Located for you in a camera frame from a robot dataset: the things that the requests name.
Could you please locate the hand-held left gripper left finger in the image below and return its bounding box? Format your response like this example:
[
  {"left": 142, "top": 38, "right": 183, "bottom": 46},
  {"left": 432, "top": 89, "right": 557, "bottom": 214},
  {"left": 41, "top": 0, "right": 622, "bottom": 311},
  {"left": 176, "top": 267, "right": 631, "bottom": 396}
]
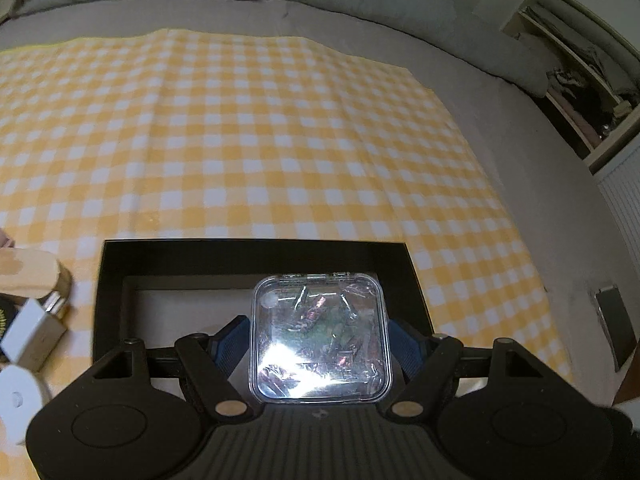
[{"left": 89, "top": 315, "right": 262, "bottom": 422}]

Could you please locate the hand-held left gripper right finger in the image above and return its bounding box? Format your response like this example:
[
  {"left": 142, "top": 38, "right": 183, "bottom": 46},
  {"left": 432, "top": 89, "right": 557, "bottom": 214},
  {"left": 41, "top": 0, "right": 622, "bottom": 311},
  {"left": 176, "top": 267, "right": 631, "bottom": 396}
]
[{"left": 381, "top": 320, "right": 549, "bottom": 421}]

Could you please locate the clear plastic box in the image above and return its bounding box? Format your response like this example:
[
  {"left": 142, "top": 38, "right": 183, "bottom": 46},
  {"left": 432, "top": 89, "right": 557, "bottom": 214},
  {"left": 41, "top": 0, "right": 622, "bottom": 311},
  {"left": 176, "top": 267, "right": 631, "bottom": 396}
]
[{"left": 248, "top": 272, "right": 393, "bottom": 403}]

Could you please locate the black cardboard box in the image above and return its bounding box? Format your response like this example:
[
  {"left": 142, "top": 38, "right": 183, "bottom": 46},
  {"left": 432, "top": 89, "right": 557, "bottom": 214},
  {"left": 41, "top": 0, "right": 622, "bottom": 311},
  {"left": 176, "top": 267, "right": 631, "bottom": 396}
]
[{"left": 92, "top": 240, "right": 433, "bottom": 382}]

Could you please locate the grey bed sheet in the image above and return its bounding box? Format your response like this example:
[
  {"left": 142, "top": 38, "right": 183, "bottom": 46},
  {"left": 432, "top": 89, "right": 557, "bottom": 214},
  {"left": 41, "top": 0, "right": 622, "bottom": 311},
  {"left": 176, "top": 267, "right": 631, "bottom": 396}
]
[{"left": 0, "top": 0, "right": 637, "bottom": 411}]

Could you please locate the small white box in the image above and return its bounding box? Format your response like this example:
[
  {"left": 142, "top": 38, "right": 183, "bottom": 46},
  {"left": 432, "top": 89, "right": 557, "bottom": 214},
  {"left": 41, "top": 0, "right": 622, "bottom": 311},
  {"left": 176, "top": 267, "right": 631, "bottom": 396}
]
[{"left": 0, "top": 299, "right": 67, "bottom": 373}]

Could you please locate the yellow checkered cloth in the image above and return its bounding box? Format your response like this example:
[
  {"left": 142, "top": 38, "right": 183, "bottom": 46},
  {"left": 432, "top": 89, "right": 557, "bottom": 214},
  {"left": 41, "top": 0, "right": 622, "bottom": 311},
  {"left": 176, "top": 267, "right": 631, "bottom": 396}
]
[{"left": 0, "top": 27, "right": 573, "bottom": 480}]

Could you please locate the dark smartphone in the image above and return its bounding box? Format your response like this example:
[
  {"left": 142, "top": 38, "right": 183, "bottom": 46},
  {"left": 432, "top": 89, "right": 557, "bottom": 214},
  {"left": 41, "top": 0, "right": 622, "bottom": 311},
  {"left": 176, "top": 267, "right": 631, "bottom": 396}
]
[{"left": 595, "top": 285, "right": 637, "bottom": 373}]

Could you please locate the white radiator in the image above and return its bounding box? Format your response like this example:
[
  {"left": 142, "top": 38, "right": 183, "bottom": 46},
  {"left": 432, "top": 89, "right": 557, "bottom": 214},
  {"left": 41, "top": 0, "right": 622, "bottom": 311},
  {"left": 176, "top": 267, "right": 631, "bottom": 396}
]
[{"left": 597, "top": 145, "right": 640, "bottom": 281}]

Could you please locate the white wooden bookshelf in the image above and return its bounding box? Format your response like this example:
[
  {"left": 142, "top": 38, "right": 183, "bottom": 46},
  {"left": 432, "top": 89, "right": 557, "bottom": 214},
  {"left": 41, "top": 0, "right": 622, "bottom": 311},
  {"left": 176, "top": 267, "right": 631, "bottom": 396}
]
[{"left": 500, "top": 0, "right": 640, "bottom": 173}]

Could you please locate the dark clothes pile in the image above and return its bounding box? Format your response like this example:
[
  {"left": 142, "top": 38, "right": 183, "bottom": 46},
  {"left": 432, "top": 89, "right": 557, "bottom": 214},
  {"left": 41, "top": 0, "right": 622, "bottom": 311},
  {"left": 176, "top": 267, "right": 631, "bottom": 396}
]
[{"left": 545, "top": 45, "right": 626, "bottom": 111}]

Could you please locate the grey pillow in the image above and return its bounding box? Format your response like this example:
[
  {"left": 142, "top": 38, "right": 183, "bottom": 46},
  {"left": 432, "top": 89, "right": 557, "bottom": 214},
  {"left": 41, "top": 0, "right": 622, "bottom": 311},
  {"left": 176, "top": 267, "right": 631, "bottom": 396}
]
[{"left": 0, "top": 0, "right": 551, "bottom": 97}]

